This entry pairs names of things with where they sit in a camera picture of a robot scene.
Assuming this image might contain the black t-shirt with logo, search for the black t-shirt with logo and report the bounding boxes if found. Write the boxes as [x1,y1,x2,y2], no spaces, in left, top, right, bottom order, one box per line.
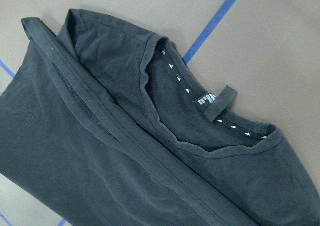
[0,9,320,225]

